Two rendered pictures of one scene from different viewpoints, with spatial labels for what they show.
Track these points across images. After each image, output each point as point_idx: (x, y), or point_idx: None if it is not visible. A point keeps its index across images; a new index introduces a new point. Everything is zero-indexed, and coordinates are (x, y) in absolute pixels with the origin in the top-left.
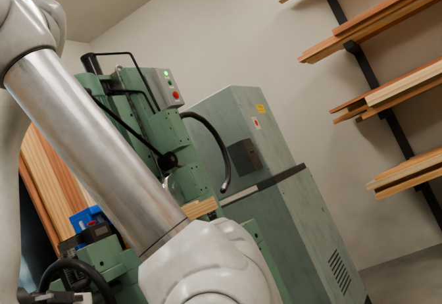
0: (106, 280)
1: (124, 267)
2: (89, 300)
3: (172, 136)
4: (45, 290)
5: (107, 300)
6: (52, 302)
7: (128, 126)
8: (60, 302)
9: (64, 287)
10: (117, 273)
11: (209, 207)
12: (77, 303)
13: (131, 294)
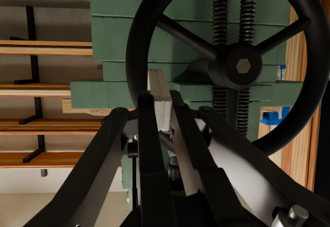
0: (178, 87)
1: (170, 88)
2: (148, 80)
3: (123, 165)
4: (287, 125)
5: (131, 60)
6: (69, 201)
7: (132, 208)
8: (96, 156)
9: (286, 94)
10: (173, 87)
11: (68, 103)
12: (150, 92)
13: (180, 50)
